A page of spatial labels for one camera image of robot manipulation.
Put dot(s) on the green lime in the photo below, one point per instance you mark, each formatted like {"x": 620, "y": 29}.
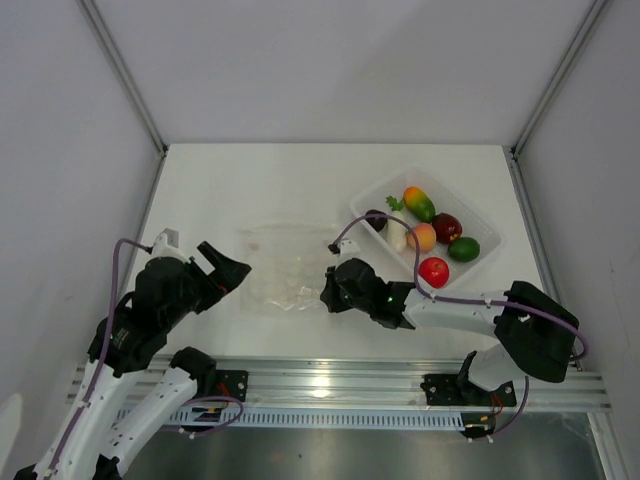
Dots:
{"x": 464, "y": 249}

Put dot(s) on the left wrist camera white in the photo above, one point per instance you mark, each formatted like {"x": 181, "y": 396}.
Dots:
{"x": 166, "y": 244}

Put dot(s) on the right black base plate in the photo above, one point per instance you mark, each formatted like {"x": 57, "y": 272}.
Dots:
{"x": 449, "y": 390}

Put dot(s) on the dark purple fruit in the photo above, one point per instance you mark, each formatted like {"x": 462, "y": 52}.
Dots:
{"x": 376, "y": 219}

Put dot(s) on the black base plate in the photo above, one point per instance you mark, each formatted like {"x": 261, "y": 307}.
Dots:
{"x": 231, "y": 383}
{"x": 449, "y": 390}

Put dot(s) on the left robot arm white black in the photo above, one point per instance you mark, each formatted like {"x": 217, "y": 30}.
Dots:
{"x": 93, "y": 443}

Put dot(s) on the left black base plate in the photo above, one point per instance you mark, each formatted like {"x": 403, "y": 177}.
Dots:
{"x": 231, "y": 383}

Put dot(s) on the white slotted cable duct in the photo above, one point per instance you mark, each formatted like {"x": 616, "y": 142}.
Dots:
{"x": 415, "y": 419}

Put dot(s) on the dark red apple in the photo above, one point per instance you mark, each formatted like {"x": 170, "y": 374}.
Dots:
{"x": 447, "y": 228}

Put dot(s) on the white radish with leaves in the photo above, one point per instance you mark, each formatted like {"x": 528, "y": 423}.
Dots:
{"x": 396, "y": 231}

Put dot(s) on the right aluminium frame post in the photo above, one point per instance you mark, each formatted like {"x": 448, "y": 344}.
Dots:
{"x": 567, "y": 62}

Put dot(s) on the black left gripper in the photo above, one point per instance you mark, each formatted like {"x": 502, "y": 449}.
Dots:
{"x": 231, "y": 271}

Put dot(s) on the orange green mango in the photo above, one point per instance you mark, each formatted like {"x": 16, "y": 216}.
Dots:
{"x": 419, "y": 204}

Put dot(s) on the clear zip top bag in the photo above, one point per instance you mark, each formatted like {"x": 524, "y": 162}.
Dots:
{"x": 288, "y": 264}

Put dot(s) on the left aluminium frame post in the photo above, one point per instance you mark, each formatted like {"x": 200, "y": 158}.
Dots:
{"x": 116, "y": 61}

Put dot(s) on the aluminium mounting rail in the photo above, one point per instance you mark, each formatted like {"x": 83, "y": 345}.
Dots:
{"x": 390, "y": 385}

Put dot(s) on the red tomato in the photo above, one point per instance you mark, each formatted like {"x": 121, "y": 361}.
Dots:
{"x": 434, "y": 271}

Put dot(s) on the aluminium frame post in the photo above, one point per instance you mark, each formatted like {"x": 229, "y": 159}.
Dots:
{"x": 567, "y": 62}
{"x": 116, "y": 61}

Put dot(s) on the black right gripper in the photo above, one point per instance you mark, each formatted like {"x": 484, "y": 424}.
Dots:
{"x": 329, "y": 295}

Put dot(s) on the orange peach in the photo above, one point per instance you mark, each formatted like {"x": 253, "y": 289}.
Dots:
{"x": 422, "y": 238}

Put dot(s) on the white plastic basket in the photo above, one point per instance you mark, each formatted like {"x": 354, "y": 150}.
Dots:
{"x": 446, "y": 200}

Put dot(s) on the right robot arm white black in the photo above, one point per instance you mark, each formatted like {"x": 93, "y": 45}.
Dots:
{"x": 534, "y": 335}

